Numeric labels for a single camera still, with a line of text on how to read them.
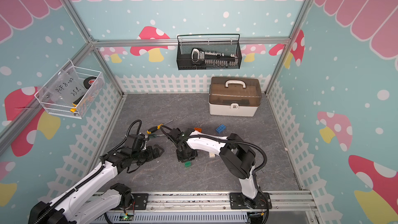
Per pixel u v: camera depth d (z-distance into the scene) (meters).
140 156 0.70
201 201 0.76
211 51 0.92
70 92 0.69
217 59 0.89
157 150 0.76
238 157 0.48
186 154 0.73
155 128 0.99
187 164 0.83
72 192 0.45
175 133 0.70
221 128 0.99
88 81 0.79
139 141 0.66
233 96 1.09
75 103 0.63
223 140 0.51
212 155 0.88
